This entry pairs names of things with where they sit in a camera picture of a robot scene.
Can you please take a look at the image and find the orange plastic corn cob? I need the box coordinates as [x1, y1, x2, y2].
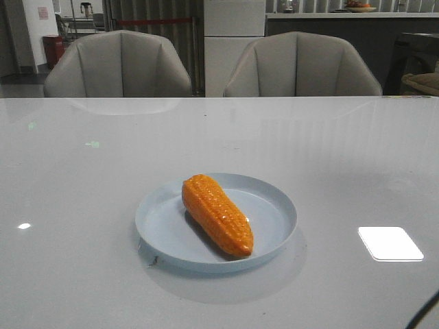
[182, 174, 254, 258]

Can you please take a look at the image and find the light blue round plate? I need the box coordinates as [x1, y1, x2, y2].
[135, 173, 297, 273]

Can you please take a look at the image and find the right beige upholstered chair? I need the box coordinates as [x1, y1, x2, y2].
[224, 32, 382, 97]

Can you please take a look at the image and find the beige upholstered chair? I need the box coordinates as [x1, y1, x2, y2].
[43, 30, 192, 98]
[224, 32, 382, 97]

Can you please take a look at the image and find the white cabinet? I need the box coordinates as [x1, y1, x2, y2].
[204, 1, 265, 97]

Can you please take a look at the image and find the left beige upholstered chair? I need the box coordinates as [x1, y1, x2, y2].
[43, 30, 192, 98]

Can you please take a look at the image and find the red trash bin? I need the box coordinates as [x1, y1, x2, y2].
[43, 35, 64, 69]

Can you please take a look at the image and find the dark grey counter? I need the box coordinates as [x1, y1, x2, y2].
[265, 13, 438, 89]

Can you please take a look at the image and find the fruit bowl on counter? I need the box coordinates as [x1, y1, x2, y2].
[344, 0, 376, 13]

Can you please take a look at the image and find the dark side table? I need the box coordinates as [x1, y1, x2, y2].
[383, 32, 439, 96]

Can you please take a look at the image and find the tan cushion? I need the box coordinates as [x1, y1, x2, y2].
[401, 73, 438, 96]

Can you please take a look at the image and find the pink wall notice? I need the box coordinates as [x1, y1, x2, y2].
[37, 7, 49, 20]

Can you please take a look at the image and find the black cable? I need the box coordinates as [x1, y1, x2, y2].
[404, 289, 439, 329]

